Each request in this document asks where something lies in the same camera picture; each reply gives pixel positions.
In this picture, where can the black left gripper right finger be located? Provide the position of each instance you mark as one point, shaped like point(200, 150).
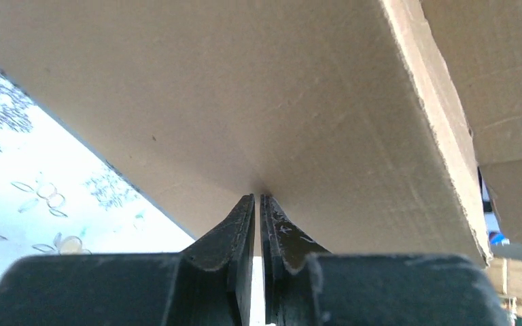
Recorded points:
point(305, 284)

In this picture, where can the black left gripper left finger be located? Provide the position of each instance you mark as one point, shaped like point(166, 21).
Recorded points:
point(208, 283)

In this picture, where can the cardboard box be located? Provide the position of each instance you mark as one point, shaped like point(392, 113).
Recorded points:
point(369, 121)

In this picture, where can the floral patterned table mat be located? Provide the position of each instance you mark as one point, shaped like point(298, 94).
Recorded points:
point(58, 198)

